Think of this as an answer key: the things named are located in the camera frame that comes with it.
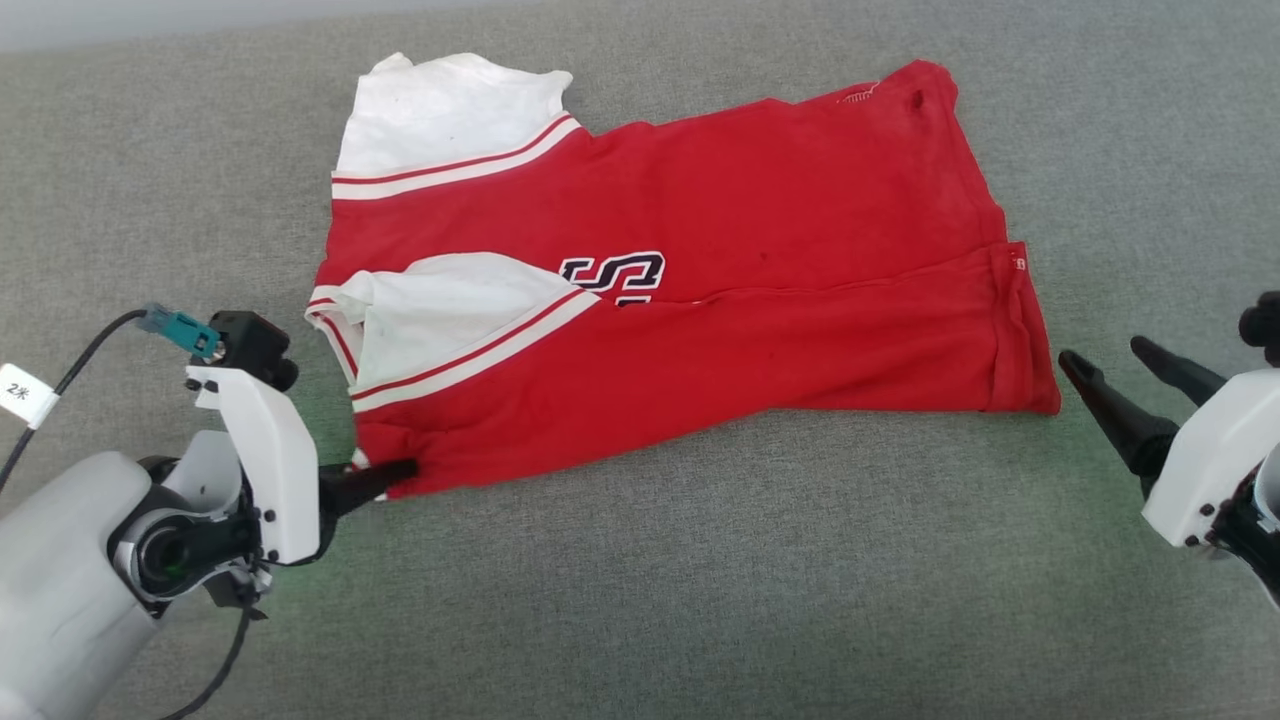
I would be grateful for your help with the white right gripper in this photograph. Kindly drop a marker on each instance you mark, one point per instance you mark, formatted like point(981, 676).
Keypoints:
point(1215, 450)

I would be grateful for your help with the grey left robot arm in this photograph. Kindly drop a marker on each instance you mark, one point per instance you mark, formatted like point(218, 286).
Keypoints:
point(60, 570)

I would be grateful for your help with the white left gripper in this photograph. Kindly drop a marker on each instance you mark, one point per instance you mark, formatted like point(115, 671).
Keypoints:
point(270, 470)

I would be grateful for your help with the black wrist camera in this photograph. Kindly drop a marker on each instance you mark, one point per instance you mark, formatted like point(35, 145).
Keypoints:
point(1265, 325)
point(250, 345)

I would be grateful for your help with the red and white shirt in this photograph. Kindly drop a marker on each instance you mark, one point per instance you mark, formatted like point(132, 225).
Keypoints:
point(760, 250)

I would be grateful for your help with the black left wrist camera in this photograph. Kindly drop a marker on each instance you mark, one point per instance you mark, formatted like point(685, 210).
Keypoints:
point(250, 345)

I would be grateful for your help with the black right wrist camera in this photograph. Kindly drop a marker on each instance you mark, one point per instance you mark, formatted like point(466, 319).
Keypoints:
point(1265, 325)

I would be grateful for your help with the grey fabric sofa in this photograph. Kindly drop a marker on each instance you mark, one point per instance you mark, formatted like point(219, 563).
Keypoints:
point(700, 600)

